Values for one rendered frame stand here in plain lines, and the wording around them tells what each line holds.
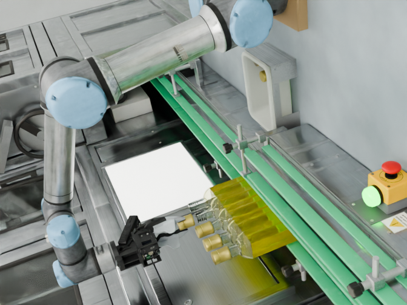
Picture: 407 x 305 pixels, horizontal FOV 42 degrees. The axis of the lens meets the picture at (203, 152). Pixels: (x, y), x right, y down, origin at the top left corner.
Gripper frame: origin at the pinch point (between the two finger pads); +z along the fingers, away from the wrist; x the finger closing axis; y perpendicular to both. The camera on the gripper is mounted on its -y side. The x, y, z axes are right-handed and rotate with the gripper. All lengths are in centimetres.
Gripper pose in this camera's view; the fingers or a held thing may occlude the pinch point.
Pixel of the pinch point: (181, 224)
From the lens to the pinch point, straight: 147.4
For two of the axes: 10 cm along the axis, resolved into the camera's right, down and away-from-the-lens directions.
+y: 3.6, 4.8, -8.0
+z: 9.2, -3.2, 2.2
